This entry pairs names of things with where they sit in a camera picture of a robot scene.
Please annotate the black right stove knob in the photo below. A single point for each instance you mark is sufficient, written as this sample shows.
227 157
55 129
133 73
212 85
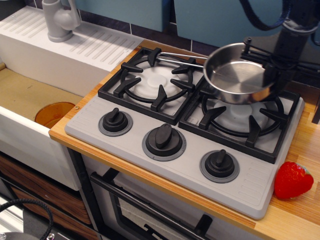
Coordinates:
219 166

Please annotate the orange sink drain plug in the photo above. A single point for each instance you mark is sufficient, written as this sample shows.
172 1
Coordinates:
49 115

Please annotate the wood grain drawer front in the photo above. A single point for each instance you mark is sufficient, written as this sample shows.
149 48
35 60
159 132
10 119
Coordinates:
69 212

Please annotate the black burner grate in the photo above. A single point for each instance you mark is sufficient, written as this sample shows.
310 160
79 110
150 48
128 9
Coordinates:
263 130
154 83

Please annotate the black right burner grate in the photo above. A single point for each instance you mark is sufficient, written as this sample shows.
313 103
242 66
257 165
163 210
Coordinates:
263 130

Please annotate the grey toy stove top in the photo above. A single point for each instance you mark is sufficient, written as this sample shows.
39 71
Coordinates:
250 193

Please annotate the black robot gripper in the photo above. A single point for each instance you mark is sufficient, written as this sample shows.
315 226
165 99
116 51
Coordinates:
279 56

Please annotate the black left stove knob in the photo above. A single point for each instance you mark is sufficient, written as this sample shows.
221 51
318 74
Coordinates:
115 123

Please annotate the grey toy faucet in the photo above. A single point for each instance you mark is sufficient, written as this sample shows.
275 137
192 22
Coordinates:
60 22

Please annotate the black stove knob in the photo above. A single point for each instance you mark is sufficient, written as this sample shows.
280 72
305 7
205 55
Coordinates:
164 143
219 166
115 123

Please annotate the white toy sink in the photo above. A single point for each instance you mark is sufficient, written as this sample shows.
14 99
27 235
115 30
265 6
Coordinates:
36 72

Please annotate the black left burner grate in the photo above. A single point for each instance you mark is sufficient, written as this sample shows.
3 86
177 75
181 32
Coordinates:
154 83

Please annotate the black oven door handle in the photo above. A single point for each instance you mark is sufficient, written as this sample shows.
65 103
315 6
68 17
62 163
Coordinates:
147 208

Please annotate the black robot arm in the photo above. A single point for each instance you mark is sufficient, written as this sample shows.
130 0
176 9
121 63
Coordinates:
298 18

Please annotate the oven door with window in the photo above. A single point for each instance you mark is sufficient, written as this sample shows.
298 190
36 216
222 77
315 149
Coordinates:
137 225

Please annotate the red plastic strawberry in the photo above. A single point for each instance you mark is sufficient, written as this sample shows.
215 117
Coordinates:
292 180

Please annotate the small stainless steel pot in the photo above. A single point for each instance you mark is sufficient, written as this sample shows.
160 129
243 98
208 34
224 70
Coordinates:
231 78

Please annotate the black middle stove knob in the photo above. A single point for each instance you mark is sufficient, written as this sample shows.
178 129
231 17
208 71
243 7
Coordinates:
164 143

